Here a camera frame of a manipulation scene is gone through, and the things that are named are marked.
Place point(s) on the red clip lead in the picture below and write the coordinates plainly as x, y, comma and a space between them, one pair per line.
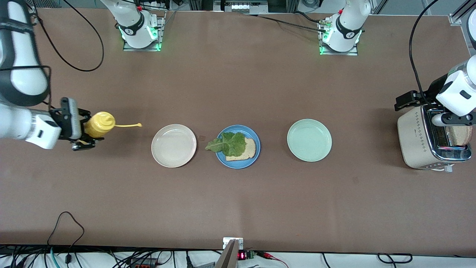
267, 255

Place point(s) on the grey metal camera post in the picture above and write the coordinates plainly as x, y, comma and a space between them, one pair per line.
228, 258

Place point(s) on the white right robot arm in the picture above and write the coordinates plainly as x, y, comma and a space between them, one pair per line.
22, 74

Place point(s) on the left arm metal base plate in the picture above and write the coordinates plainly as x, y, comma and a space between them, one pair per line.
355, 53

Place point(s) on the red LED display board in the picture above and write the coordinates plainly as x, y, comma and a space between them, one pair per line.
242, 256

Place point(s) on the cream two-slot toaster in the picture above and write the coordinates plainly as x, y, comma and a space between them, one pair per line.
412, 145

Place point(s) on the pale green round plate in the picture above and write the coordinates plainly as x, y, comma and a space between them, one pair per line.
309, 140

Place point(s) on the bread slice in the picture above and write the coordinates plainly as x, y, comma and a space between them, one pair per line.
250, 149
463, 136

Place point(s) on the white metal bracket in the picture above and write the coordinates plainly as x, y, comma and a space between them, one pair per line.
227, 242

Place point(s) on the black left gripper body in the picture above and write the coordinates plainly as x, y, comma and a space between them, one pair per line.
427, 94

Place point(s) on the grey equipment box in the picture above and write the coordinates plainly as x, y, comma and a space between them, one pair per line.
241, 6

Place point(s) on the green lettuce leaf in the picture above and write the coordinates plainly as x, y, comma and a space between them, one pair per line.
232, 143

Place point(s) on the blue round plate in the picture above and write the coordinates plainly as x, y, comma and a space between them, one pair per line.
240, 128

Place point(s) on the beige round plate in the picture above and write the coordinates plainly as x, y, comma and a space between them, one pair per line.
173, 146

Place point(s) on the yellow mustard squeeze bottle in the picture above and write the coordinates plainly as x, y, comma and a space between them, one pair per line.
98, 124

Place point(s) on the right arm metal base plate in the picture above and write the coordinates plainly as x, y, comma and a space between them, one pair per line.
162, 33

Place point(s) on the aluminium frame profile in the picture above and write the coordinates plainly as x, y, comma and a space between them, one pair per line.
454, 19

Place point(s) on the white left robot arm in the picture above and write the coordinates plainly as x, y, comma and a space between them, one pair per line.
346, 37

